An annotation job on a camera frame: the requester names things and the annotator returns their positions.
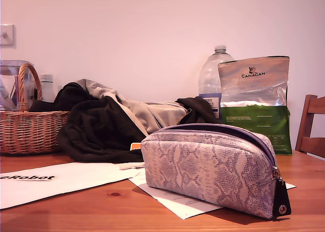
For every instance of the purple snakeskin pencil case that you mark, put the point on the purple snakeskin pencil case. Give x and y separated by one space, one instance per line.
203 166

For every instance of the small orange card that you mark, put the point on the small orange card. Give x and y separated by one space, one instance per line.
135 147

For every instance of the large clear water bottle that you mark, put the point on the large clear water bottle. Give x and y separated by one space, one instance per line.
210 74

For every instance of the dark brown grey-lined jacket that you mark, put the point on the dark brown grey-lined jacket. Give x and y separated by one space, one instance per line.
101 130

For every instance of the white printed letter sheet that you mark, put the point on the white printed letter sheet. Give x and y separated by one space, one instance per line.
177 201

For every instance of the silver green Canagan bag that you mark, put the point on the silver green Canagan bag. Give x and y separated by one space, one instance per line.
254 95

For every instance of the white bottle grey cap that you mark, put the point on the white bottle grey cap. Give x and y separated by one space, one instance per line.
47 90

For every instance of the white LeRobot printed sheet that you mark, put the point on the white LeRobot printed sheet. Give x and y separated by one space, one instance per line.
63 181

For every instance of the woven wicker basket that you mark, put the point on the woven wicker basket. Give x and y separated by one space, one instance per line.
30 133

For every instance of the brown wooden chair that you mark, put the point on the brown wooden chair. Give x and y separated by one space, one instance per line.
308 140

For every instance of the clear glass jug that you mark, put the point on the clear glass jug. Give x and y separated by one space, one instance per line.
10 74

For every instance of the white wall switch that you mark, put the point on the white wall switch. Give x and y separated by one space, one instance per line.
7 35

